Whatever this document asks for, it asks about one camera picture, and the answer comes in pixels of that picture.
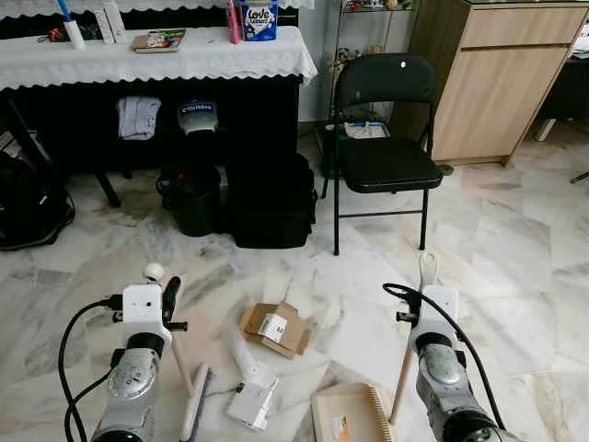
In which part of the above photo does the wooden broom with white knob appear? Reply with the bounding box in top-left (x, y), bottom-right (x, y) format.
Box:
top-left (144, 262), bottom-right (214, 442)

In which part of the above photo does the small white paper box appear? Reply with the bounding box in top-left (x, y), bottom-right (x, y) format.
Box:
top-left (225, 376), bottom-right (281, 433)

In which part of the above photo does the beige long-handled dustpan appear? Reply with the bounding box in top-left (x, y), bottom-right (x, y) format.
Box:
top-left (309, 250), bottom-right (442, 442)

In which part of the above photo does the small black pedal bin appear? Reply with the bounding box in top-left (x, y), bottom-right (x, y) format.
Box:
top-left (156, 163), bottom-right (225, 238)

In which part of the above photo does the crumpled brown cardboard piece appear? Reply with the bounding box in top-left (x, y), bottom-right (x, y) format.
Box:
top-left (238, 301), bottom-right (312, 359)

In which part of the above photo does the black soft suitcase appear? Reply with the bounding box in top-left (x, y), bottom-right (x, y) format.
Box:
top-left (225, 151), bottom-right (319, 250)

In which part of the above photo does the black folding chair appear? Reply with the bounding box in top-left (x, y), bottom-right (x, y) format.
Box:
top-left (324, 52), bottom-right (445, 257)

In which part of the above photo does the black backpack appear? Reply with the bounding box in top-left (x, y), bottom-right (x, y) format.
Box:
top-left (0, 150), bottom-right (77, 252)

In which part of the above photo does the grey bag with blue label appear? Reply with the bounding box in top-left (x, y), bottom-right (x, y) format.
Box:
top-left (176, 99), bottom-right (220, 138)

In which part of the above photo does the folded grey garment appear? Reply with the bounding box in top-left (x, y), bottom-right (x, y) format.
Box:
top-left (116, 95), bottom-right (163, 142)

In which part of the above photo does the white blue plastic bag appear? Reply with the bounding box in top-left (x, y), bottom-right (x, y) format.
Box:
top-left (342, 117), bottom-right (394, 142)

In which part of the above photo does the white lace tablecloth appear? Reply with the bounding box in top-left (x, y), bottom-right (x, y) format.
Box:
top-left (0, 26), bottom-right (319, 92)

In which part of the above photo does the light wood drawer cabinet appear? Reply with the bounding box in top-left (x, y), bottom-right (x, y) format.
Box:
top-left (390, 0), bottom-right (589, 168)

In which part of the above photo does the flat brown picture book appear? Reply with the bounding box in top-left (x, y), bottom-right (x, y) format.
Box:
top-left (130, 29), bottom-right (188, 54)

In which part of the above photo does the dark desk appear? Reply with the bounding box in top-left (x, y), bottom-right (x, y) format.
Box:
top-left (532, 51), bottom-right (589, 125)

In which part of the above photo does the pink slim pack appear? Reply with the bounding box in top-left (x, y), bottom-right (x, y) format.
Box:
top-left (226, 0), bottom-right (243, 45)

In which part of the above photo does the white upright carton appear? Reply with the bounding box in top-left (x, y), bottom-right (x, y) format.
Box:
top-left (92, 0), bottom-right (128, 45)

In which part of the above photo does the red black small tool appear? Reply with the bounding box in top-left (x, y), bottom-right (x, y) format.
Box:
top-left (37, 23), bottom-right (73, 43)

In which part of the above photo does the blue white tissue pack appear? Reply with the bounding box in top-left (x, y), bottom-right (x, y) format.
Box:
top-left (238, 0), bottom-right (280, 43)

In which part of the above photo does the white lace shelf runner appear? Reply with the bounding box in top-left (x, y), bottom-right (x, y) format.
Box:
top-left (0, 0), bottom-right (314, 16)

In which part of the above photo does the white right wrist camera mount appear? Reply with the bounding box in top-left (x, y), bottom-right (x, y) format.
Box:
top-left (419, 285), bottom-right (461, 343)

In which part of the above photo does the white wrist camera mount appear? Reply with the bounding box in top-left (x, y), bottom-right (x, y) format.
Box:
top-left (419, 285), bottom-right (461, 343)
top-left (121, 284), bottom-right (167, 334)

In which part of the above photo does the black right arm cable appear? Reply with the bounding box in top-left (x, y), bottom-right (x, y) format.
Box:
top-left (385, 283), bottom-right (507, 429)

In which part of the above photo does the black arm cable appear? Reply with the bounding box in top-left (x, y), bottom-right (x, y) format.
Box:
top-left (385, 283), bottom-right (507, 429)
top-left (57, 293), bottom-right (125, 442)

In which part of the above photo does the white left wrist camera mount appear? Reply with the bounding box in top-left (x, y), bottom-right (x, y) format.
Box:
top-left (121, 284), bottom-right (167, 334)

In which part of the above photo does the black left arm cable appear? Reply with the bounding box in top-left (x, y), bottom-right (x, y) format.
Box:
top-left (57, 293), bottom-right (125, 442)

